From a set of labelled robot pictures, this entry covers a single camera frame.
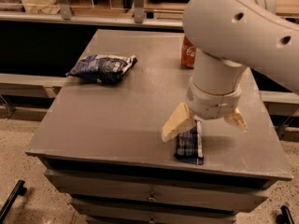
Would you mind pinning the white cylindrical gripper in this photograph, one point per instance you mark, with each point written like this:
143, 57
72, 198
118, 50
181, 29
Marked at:
213, 104

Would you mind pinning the dark blue rxbar wrapper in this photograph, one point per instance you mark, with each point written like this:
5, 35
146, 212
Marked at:
189, 147

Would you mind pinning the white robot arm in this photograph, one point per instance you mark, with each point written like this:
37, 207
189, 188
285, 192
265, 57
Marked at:
230, 36

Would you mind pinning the blue chip bag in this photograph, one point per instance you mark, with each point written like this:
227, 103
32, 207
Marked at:
99, 68

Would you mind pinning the red coca-cola can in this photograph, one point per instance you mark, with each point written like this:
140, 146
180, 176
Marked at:
188, 52

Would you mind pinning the grey drawer cabinet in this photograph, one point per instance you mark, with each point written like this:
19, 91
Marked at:
102, 144

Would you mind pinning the black leg lower right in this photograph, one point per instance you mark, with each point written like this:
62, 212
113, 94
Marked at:
285, 217

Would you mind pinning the black leg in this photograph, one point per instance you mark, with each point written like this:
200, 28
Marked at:
18, 190
285, 217

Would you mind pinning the grey metal railing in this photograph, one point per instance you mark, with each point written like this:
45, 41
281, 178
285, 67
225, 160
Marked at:
112, 13

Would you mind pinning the grey side bench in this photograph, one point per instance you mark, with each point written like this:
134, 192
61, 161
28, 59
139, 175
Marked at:
30, 86

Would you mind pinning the black leg lower left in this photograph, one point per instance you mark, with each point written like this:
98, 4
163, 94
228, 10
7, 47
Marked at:
18, 190

